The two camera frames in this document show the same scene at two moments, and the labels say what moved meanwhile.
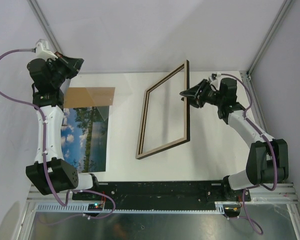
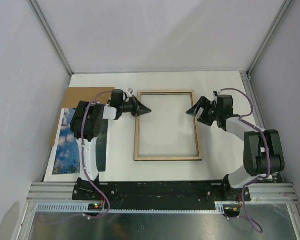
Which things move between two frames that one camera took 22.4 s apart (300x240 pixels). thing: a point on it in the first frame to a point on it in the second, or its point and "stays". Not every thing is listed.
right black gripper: (196, 97) to (205, 103)
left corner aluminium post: (46, 26) stays
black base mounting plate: (160, 195) stays
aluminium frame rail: (284, 193) stays
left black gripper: (72, 65) to (137, 105)
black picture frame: (185, 65) to (137, 158)
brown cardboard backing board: (87, 97) stays
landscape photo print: (84, 138) stays
